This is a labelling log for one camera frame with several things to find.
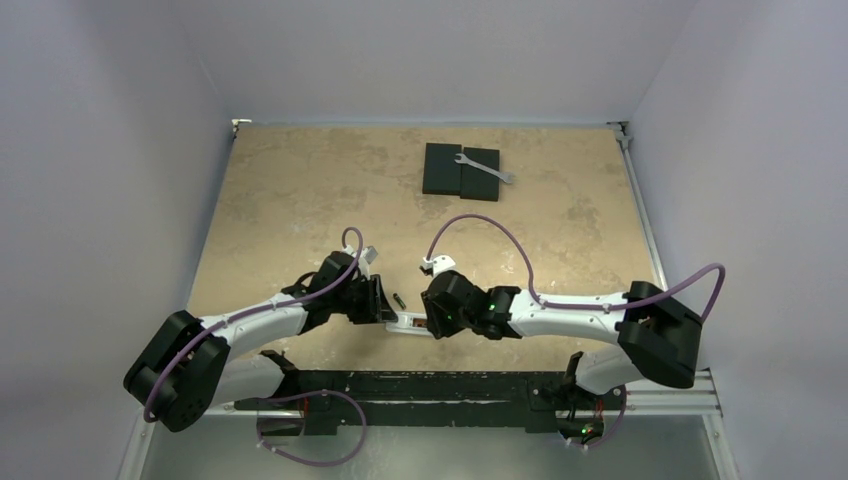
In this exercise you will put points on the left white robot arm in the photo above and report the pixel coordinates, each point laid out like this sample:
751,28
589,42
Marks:
192,364

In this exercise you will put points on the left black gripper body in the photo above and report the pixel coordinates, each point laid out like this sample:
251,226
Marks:
358,300

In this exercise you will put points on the right black foam block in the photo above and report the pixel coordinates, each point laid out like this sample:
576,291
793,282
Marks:
477,184

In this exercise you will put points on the green black battery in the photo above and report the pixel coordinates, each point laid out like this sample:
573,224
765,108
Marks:
399,301

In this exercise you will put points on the left black foam block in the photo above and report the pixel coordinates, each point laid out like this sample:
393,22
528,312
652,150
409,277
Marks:
442,174

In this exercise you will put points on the aluminium frame rail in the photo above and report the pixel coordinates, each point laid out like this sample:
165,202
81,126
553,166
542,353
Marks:
713,421

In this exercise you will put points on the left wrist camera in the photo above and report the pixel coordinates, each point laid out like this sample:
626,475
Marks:
366,258

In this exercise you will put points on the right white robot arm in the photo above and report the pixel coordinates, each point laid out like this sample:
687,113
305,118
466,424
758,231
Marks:
649,334

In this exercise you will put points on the white remote control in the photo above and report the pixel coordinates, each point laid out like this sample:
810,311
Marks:
409,323

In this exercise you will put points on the black foam block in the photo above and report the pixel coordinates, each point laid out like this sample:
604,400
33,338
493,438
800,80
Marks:
442,174
477,184

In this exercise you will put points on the silver wrench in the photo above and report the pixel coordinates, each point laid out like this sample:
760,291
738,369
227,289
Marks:
505,177

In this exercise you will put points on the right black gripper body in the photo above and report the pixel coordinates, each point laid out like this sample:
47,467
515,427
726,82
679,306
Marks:
429,313

